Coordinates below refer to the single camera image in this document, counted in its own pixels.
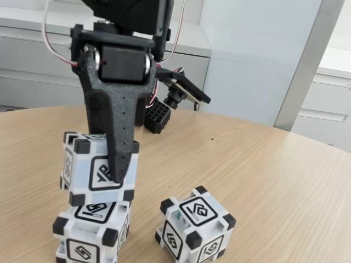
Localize white cube with crossed-lines symbol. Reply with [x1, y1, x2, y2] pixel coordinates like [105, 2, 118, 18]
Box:
[59, 131, 140, 206]

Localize white cube with stacked-diamonds symbol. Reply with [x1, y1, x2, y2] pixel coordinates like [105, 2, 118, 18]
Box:
[155, 186, 237, 263]

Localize white low cabinet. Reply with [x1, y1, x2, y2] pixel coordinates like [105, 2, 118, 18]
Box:
[0, 13, 212, 113]

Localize frosted glass partition panel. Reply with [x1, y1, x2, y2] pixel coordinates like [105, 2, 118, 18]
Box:
[200, 0, 323, 128]

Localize white cube with lightning symbol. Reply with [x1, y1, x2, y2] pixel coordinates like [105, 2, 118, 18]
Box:
[53, 201, 131, 263]

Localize white drawer cabinet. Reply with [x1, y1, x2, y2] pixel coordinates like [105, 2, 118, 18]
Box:
[290, 46, 351, 154]

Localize multicolour wire bundle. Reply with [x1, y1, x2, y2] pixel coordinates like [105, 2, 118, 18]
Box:
[146, 64, 162, 108]

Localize white red servo cable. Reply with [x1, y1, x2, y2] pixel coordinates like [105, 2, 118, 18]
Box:
[160, 0, 188, 62]
[43, 0, 81, 67]

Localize gripper camera on black mount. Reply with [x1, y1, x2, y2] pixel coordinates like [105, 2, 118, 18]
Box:
[156, 67, 212, 110]

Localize grey metal partition post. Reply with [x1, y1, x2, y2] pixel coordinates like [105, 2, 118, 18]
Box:
[273, 0, 351, 132]

